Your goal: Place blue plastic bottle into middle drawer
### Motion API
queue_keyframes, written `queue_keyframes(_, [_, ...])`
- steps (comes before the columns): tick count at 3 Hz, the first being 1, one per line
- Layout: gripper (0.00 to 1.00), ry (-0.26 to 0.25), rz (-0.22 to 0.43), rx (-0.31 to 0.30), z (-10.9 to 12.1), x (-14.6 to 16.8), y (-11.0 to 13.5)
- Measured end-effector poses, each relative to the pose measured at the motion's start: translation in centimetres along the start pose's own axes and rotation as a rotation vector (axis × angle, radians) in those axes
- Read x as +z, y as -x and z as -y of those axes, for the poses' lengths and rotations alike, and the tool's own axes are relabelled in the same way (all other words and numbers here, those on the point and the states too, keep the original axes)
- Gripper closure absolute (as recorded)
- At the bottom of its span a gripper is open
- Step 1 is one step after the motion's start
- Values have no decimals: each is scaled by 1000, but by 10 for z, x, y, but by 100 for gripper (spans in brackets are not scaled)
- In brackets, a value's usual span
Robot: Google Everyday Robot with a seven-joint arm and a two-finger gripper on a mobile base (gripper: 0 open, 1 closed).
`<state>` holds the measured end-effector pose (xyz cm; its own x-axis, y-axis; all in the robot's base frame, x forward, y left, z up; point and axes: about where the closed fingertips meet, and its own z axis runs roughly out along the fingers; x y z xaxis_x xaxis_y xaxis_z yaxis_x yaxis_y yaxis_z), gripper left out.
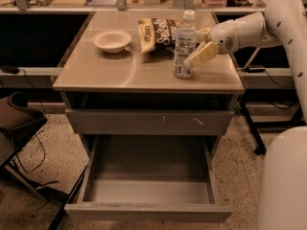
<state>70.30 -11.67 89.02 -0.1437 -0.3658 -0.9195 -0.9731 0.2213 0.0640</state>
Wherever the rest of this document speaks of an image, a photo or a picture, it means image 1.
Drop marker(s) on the black power adapter right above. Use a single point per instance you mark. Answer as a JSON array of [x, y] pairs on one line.
[[255, 69]]

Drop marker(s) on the white paper bowl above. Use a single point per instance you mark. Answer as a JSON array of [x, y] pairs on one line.
[[112, 41]]

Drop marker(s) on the black power adapter left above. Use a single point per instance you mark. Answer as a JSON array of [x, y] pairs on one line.
[[9, 69]]

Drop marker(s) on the sea salt chip bag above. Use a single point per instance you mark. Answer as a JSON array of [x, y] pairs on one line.
[[157, 33]]

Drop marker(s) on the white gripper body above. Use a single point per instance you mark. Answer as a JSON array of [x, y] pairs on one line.
[[223, 35]]

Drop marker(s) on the closed upper drawer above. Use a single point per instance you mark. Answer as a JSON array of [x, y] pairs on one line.
[[149, 122]]

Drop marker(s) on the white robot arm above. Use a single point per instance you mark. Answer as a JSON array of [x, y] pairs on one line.
[[283, 188]]

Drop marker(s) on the brown chair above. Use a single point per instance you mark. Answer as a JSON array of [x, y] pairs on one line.
[[19, 124]]

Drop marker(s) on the clear plastic water bottle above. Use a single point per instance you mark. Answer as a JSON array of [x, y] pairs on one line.
[[185, 44]]

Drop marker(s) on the white stick with cap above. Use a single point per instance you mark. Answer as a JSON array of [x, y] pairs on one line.
[[254, 54]]

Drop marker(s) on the black table leg frame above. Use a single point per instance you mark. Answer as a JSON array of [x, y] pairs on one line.
[[269, 126]]

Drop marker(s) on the black power adapter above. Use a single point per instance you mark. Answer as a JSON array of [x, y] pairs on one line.
[[9, 69], [255, 69]]

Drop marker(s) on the grey drawer cabinet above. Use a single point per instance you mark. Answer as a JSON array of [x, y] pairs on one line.
[[129, 80]]

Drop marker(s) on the open lower drawer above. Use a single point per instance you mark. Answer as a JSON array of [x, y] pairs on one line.
[[156, 178]]

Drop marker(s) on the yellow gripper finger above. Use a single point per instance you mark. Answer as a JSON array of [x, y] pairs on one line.
[[204, 53], [203, 35]]

